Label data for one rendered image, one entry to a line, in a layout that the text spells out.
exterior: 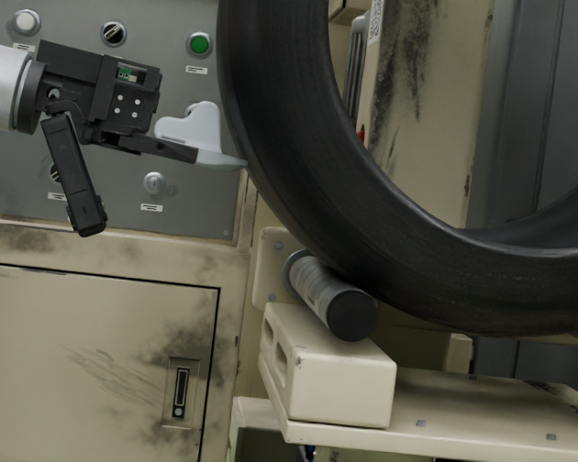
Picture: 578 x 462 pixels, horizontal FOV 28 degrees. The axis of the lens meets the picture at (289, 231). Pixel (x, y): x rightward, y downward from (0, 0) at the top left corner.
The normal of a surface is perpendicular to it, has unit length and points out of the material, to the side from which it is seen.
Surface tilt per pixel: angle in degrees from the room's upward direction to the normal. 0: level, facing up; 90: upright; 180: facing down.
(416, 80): 90
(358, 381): 90
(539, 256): 101
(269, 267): 90
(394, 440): 90
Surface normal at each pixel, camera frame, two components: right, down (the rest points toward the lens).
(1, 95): 0.06, 0.24
